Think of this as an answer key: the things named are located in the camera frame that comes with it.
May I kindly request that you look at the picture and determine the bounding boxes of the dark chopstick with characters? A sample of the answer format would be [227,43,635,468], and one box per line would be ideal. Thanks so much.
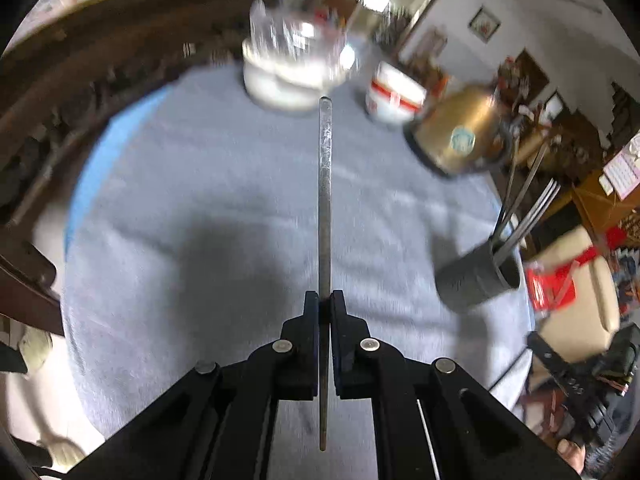
[318,96,333,452]

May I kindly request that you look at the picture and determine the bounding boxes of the cream armchair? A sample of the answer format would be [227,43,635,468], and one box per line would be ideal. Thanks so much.
[525,226,620,363]

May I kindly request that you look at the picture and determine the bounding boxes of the black perforated utensil holder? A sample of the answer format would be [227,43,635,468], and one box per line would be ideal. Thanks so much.
[435,240,521,312]

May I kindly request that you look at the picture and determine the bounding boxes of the thin dark chopstick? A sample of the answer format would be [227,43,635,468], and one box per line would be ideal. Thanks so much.
[494,179,561,266]

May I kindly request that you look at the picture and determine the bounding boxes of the grey table cloth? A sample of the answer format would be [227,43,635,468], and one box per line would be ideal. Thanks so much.
[62,62,534,480]

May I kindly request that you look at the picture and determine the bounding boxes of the brass electric kettle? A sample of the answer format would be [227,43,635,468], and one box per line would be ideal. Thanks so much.
[404,84,514,178]

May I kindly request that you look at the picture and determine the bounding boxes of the white red stacked bowls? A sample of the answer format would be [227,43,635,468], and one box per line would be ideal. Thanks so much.
[366,62,427,126]

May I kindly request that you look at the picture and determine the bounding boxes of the white bowl with plastic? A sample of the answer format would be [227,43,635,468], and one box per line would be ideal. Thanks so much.
[242,0,357,114]

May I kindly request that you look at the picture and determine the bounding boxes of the dark wooden side table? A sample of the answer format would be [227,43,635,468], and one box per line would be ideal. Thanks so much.
[1,0,277,226]

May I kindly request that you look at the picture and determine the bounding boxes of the wall calendar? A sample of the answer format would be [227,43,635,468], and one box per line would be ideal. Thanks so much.
[604,132,640,200]

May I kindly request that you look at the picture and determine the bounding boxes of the framed wall picture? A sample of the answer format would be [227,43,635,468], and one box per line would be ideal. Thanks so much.
[469,6,501,44]

